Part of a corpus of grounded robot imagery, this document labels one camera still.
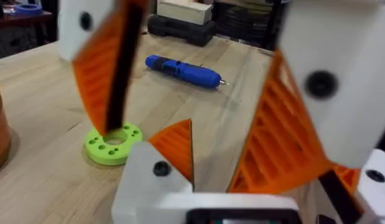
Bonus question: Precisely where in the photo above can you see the white orange left gripper right finger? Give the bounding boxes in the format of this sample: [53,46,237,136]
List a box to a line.
[318,148,385,224]

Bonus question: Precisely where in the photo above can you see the finger of the white orange right gripper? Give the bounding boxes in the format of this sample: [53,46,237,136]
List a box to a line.
[227,0,385,194]
[57,0,149,137]

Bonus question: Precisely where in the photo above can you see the white orange left gripper left finger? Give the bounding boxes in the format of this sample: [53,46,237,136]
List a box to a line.
[111,119,195,224]

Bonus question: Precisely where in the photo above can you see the blue electric screwdriver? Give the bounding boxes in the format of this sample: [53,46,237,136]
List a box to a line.
[144,54,230,90]

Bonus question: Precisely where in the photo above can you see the green disc with holes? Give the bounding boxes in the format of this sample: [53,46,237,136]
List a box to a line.
[84,121,144,167]

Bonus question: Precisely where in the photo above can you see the dark wooden side table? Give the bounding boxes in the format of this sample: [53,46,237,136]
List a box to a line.
[0,10,53,47]

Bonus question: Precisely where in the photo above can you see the blue tape roll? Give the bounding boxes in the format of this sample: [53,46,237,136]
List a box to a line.
[14,3,44,17]

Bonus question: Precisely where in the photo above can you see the black plastic tool case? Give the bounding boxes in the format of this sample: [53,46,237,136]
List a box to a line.
[147,14,217,48]

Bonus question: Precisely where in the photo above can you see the black stacked crates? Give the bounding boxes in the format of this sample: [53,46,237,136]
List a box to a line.
[212,0,285,50]

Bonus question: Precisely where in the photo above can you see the pale cardboard box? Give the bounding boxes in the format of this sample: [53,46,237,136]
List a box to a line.
[156,0,213,26]

